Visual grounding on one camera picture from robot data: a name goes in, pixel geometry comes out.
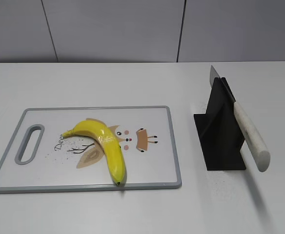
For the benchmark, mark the white grey-rimmed cutting board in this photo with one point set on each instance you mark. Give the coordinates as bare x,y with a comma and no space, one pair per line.
38,159

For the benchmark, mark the yellow plastic banana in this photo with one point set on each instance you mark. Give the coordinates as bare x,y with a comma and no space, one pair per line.
108,142

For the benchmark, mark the black knife stand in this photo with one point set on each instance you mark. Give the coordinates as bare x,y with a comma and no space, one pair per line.
220,136

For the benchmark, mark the white-handled kitchen knife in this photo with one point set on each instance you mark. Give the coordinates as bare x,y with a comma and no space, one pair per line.
255,142

